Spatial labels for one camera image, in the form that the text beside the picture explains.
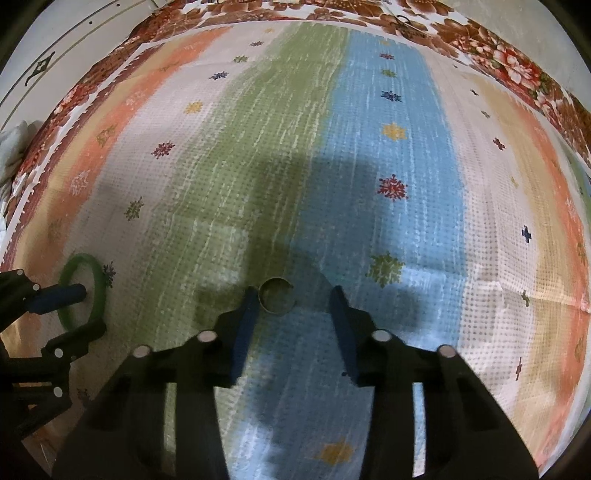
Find brown floral blanket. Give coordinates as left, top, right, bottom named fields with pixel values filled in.
left=1, top=1, right=590, bottom=232

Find grey crumpled clothes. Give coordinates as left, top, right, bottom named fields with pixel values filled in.
left=0, top=121, right=35, bottom=186

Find white headboard panel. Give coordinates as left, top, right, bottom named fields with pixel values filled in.
left=1, top=0, right=163, bottom=130

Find striped colourful cloth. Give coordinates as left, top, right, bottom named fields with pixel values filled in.
left=2, top=21, right=590, bottom=479

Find green jade bangle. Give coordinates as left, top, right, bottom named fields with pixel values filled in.
left=57, top=252, right=108, bottom=332

